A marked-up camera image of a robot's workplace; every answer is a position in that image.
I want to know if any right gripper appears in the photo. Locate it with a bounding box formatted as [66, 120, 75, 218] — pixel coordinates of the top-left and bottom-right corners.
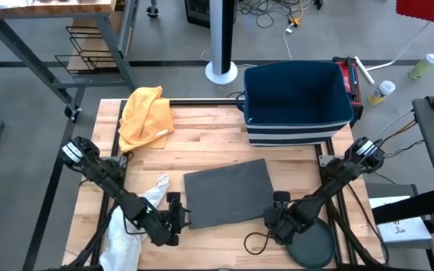
[264, 190, 309, 245]

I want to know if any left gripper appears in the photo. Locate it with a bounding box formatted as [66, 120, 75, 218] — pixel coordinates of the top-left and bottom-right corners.
[151, 191, 192, 248]

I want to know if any grey kitchen towel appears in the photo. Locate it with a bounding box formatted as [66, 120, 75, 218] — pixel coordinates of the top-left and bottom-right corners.
[183, 158, 277, 230]

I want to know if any yellow towel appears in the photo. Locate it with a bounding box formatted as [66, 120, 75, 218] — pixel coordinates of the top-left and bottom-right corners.
[118, 85, 176, 154]

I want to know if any dark green round plate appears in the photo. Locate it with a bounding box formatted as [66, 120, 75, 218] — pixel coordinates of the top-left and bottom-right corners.
[286, 218, 337, 269]

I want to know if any white crumpled cloth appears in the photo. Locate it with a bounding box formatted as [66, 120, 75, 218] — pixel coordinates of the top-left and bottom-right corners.
[99, 172, 171, 271]

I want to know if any navy white striped fabric bin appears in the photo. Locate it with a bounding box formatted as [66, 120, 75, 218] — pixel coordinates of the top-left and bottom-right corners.
[242, 60, 355, 148]

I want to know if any white printed box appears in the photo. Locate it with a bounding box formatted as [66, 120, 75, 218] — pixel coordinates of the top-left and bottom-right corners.
[368, 195, 433, 250]

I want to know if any black padded bar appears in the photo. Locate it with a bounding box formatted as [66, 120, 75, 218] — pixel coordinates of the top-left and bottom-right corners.
[371, 187, 434, 226]

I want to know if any black caster wheel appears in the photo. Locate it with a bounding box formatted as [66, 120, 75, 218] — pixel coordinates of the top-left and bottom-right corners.
[63, 104, 84, 124]
[145, 0, 160, 19]

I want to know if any red black tool case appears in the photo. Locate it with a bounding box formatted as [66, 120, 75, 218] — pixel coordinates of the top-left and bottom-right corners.
[332, 56, 364, 123]

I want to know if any white plastic tube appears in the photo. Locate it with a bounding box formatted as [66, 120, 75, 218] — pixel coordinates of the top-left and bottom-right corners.
[353, 55, 376, 86]

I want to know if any white black tower fan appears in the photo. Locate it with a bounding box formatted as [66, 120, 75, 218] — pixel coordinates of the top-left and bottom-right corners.
[204, 0, 239, 86]

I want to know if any tan wooden board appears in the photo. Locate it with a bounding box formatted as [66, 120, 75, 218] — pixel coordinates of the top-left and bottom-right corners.
[67, 14, 127, 72]

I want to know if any black box on floor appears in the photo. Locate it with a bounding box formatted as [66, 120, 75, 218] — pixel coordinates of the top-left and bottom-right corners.
[184, 0, 212, 29]

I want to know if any green bottle white cap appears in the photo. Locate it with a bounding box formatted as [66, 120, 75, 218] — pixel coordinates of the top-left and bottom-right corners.
[408, 53, 434, 81]

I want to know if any red ribbed panel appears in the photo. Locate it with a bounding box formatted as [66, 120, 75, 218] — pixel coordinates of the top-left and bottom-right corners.
[396, 0, 434, 27]

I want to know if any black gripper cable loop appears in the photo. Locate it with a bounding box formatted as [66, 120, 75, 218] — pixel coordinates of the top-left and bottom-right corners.
[243, 230, 275, 257]

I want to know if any black metal table rail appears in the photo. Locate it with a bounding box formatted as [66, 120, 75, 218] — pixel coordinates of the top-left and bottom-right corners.
[121, 98, 246, 108]

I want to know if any black wire rack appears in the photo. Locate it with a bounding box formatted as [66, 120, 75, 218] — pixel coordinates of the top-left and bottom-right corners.
[53, 25, 121, 75]

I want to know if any white power cable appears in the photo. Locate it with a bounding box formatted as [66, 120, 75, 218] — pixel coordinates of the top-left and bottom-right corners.
[200, 22, 296, 69]

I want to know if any tangle of black cables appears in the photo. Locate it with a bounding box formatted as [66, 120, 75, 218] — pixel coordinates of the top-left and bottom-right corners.
[235, 0, 323, 29]

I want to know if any wooden workbench grey frame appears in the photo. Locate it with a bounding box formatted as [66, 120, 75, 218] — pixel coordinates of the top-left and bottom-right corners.
[0, 0, 141, 116]

